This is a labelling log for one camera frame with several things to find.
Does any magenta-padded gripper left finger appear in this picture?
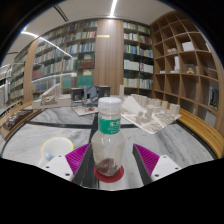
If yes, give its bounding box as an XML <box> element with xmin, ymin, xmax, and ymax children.
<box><xmin>41</xmin><ymin>142</ymin><xmax>93</xmax><ymax>187</ymax></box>

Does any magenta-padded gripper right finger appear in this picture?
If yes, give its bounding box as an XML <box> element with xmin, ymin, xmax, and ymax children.
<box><xmin>131</xmin><ymin>143</ymin><xmax>183</xmax><ymax>187</ymax></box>

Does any clear plastic bottle green label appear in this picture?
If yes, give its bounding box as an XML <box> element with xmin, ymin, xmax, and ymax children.
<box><xmin>90</xmin><ymin>96</ymin><xmax>127</xmax><ymax>177</ymax></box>

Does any small pale blue ball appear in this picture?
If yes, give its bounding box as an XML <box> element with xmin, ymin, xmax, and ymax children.
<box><xmin>43</xmin><ymin>151</ymin><xmax>54</xmax><ymax>161</ymax></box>

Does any flat round red coaster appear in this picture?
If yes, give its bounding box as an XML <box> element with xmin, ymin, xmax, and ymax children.
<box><xmin>93</xmin><ymin>164</ymin><xmax>125</xmax><ymax>184</ymax></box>

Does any white city architectural model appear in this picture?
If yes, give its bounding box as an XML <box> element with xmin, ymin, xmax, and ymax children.
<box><xmin>119</xmin><ymin>92</ymin><xmax>183</xmax><ymax>135</ymax></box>

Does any flat white site model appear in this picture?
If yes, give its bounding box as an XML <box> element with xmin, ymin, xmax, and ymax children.
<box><xmin>71</xmin><ymin>103</ymin><xmax>100</xmax><ymax>117</ymax></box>

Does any white sloped building model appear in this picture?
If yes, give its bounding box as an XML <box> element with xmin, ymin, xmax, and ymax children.
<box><xmin>31</xmin><ymin>82</ymin><xmax>73</xmax><ymax>110</ymax></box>

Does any dark grey building model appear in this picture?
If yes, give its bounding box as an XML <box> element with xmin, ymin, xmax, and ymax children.
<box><xmin>70</xmin><ymin>85</ymin><xmax>111</xmax><ymax>103</ymax></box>

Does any brown wooden architectural model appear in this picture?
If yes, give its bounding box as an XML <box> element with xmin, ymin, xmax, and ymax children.
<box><xmin>1</xmin><ymin>108</ymin><xmax>35</xmax><ymax>131</ymax></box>

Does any wooden cubby shelf unit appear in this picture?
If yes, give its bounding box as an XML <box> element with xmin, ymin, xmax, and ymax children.
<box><xmin>149</xmin><ymin>10</ymin><xmax>224</xmax><ymax>135</ymax></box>

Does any straight ceiling light strip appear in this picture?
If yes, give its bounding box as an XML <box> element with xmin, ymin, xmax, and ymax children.
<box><xmin>108</xmin><ymin>0</ymin><xmax>119</xmax><ymax>18</ymax></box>

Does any white mug yellow handle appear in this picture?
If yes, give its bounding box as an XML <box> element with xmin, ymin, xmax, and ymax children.
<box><xmin>39</xmin><ymin>136</ymin><xmax>75</xmax><ymax>168</ymax></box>

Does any wall bookshelf with books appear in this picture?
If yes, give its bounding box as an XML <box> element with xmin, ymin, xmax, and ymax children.
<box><xmin>5</xmin><ymin>19</ymin><xmax>155</xmax><ymax>103</ymax></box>

